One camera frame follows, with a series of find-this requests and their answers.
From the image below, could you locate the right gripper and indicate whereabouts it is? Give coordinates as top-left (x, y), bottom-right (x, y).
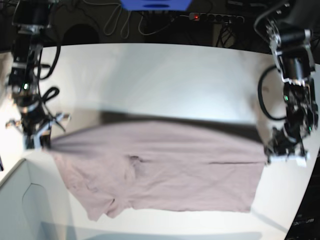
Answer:
top-left (5, 112), bottom-right (71, 150)

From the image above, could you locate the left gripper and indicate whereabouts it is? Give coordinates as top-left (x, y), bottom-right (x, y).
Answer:
top-left (264, 127), bottom-right (310, 168)

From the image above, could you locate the mauve t-shirt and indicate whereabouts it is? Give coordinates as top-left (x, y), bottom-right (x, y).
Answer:
top-left (46, 121), bottom-right (267, 221)

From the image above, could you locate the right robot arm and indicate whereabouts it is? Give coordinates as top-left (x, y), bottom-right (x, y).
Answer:
top-left (5, 0), bottom-right (71, 150)

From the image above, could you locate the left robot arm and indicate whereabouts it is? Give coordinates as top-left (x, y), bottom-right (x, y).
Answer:
top-left (253, 0), bottom-right (320, 167)

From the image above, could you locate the black power strip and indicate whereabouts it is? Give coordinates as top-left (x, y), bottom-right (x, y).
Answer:
top-left (187, 12), bottom-right (245, 24)

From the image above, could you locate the blue plastic object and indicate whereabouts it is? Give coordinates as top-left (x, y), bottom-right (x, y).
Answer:
top-left (120, 0), bottom-right (192, 11)

